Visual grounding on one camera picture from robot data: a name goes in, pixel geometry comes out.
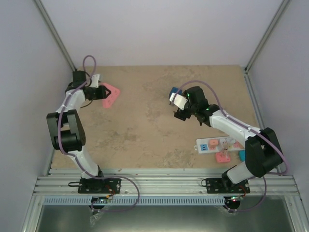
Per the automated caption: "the pink power strip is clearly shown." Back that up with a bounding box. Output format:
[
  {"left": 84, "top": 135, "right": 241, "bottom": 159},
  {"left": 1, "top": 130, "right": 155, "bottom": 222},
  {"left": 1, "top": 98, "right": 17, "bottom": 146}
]
[{"left": 102, "top": 83, "right": 120, "bottom": 109}]

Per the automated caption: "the blue cube socket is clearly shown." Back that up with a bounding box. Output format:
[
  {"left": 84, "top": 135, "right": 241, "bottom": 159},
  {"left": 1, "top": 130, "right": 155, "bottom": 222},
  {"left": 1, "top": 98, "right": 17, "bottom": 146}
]
[{"left": 169, "top": 87, "right": 182, "bottom": 98}]

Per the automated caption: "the pink round plug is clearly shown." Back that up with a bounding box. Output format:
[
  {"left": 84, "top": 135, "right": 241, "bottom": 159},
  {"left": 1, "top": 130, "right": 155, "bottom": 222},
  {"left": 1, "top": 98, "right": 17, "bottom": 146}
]
[{"left": 208, "top": 139, "right": 219, "bottom": 150}]

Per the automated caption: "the white power strip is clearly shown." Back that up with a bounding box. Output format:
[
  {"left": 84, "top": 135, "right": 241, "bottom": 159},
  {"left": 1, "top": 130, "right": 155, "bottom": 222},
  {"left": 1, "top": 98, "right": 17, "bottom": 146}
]
[{"left": 194, "top": 136, "right": 244, "bottom": 154}]

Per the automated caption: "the cyan socket block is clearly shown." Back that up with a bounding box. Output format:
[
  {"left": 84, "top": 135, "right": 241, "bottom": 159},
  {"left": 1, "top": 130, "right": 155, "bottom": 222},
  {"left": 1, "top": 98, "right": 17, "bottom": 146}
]
[{"left": 239, "top": 150, "right": 246, "bottom": 161}]

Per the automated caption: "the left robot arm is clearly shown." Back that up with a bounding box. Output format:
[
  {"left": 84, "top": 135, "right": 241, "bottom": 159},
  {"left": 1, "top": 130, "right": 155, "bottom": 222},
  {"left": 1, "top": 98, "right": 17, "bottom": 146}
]
[{"left": 46, "top": 71, "right": 114, "bottom": 195}]

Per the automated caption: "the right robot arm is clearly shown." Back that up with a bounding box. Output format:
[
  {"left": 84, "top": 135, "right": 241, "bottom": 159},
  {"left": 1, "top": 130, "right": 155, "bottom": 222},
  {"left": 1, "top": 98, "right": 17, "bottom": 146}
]
[{"left": 169, "top": 86, "right": 285, "bottom": 193}]

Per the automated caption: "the small pink socket block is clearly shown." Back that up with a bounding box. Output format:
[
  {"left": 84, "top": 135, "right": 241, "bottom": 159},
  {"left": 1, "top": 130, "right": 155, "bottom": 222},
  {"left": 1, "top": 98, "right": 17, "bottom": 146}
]
[{"left": 215, "top": 151, "right": 231, "bottom": 163}]

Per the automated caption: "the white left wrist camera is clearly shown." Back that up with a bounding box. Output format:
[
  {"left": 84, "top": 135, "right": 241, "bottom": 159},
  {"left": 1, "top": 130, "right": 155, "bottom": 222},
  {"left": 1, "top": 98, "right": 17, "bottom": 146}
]
[{"left": 89, "top": 74, "right": 101, "bottom": 88}]

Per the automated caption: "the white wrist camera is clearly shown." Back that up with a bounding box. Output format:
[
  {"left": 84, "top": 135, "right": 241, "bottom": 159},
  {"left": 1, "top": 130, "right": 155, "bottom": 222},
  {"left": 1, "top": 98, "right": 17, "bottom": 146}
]
[
  {"left": 89, "top": 74, "right": 101, "bottom": 88},
  {"left": 169, "top": 93, "right": 188, "bottom": 110}
]

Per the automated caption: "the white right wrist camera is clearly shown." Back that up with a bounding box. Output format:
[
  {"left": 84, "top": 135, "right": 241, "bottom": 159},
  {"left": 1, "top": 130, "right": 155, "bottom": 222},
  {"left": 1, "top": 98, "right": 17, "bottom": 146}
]
[{"left": 169, "top": 93, "right": 188, "bottom": 110}]

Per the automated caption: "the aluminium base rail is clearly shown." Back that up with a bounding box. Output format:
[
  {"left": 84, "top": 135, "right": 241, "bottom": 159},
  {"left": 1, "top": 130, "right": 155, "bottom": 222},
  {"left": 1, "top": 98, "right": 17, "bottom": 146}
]
[{"left": 33, "top": 169, "right": 299, "bottom": 196}]

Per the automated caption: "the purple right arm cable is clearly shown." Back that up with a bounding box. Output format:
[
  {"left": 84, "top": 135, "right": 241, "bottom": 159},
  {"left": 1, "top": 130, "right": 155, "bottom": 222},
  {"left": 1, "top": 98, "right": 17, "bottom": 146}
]
[{"left": 177, "top": 81, "right": 290, "bottom": 213}]

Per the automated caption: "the aluminium frame post left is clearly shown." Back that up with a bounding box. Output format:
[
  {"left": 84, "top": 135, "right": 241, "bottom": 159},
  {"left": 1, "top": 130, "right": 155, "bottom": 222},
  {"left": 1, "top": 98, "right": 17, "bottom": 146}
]
[{"left": 33, "top": 0, "right": 77, "bottom": 71}]

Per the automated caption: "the aluminium frame post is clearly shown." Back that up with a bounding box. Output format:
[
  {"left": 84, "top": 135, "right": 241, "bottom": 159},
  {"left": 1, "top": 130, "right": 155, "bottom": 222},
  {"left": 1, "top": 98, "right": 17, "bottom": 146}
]
[
  {"left": 243, "top": 0, "right": 292, "bottom": 75},
  {"left": 33, "top": 0, "right": 77, "bottom": 71}
]

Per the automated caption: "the grey slotted cable duct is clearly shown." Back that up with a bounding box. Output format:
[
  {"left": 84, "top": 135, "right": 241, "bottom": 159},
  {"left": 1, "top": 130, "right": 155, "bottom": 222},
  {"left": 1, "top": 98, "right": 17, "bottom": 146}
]
[{"left": 43, "top": 196, "right": 225, "bottom": 206}]

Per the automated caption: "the aluminium frame post right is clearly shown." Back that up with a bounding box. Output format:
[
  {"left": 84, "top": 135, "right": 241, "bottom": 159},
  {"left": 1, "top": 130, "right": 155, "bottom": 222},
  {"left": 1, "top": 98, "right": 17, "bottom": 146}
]
[{"left": 243, "top": 0, "right": 292, "bottom": 75}]

